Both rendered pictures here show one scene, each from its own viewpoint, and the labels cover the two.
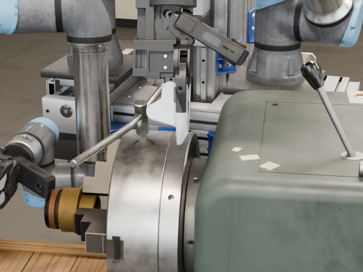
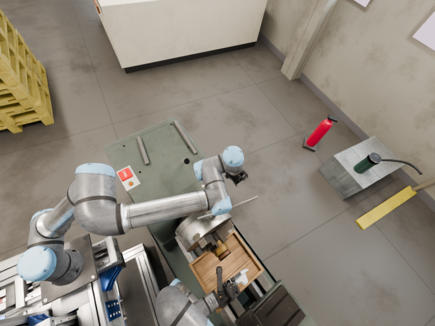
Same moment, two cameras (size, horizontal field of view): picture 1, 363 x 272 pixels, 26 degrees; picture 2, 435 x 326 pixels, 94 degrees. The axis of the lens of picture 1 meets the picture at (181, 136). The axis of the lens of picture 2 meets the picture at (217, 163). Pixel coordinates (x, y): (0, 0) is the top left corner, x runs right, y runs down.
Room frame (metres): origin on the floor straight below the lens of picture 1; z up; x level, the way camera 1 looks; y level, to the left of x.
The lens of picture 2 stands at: (1.53, 0.21, 2.28)
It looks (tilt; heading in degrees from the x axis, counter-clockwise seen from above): 59 degrees down; 216
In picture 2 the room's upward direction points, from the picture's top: 11 degrees clockwise
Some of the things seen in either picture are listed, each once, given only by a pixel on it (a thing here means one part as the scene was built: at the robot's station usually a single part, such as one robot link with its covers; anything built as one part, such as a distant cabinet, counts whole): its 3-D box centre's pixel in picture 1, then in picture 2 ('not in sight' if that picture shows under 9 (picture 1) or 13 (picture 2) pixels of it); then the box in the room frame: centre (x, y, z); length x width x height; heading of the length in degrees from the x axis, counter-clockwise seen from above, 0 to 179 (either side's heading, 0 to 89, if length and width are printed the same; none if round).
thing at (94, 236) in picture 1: (100, 232); (225, 228); (1.23, 0.14, 1.08); 0.12 x 0.11 x 0.05; 172
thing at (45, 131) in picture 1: (35, 141); (197, 312); (1.61, 0.32, 1.11); 0.11 x 0.08 x 0.09; 168
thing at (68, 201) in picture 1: (73, 210); (221, 249); (1.33, 0.20, 1.08); 0.09 x 0.09 x 0.09; 82
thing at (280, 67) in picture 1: (276, 59); (60, 266); (1.92, -0.24, 1.21); 0.15 x 0.15 x 0.10
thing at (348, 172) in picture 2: not in sight; (374, 163); (-0.80, 0.80, 0.38); 0.78 x 0.62 x 0.75; 163
